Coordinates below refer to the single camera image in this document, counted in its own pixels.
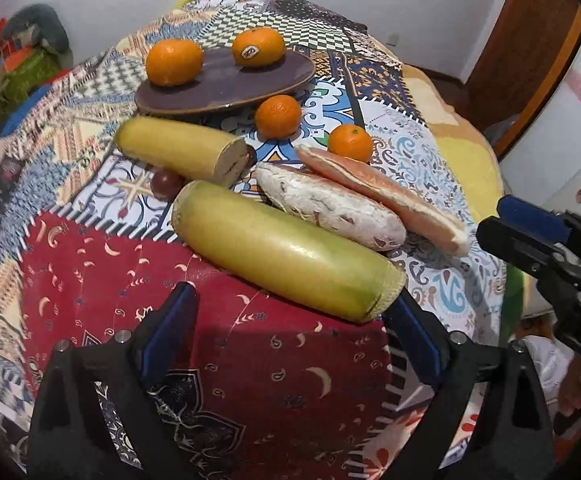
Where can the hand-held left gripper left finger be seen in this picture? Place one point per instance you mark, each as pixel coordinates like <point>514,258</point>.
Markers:
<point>170,320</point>

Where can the short yellow sugarcane piece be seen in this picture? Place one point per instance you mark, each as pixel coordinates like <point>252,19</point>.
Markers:
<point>170,147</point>

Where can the white wall socket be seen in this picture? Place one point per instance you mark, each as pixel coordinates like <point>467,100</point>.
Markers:
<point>394,40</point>

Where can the long green sugarcane piece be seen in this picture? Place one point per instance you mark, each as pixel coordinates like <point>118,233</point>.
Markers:
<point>280,250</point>

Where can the brown wooden door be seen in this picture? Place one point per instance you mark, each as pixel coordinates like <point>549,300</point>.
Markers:
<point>525,50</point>

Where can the green storage bag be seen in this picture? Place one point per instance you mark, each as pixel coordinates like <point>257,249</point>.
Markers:
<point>30,77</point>

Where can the orange mandarin with sticker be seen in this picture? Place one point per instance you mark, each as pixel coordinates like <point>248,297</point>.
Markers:
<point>265,42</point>

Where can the small dark red fruit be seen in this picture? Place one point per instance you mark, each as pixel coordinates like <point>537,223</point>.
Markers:
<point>164,183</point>

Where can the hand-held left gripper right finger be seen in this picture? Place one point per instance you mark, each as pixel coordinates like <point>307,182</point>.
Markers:
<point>415,342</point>

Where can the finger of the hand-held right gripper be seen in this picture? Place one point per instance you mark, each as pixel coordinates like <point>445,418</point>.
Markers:
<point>532,215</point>
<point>515,245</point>

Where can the white wardrobe sliding door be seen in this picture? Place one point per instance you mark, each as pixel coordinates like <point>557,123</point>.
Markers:
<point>565,125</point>

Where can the grey pillow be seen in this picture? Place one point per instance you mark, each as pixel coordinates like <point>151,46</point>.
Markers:
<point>38,22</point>

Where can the yellow blanket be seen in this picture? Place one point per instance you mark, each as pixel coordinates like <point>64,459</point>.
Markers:
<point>465,165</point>

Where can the patchwork printed blanket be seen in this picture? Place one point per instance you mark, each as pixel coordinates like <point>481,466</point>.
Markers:
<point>95,270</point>

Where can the brown oval plate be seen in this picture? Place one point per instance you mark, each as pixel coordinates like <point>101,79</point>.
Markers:
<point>220,87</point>

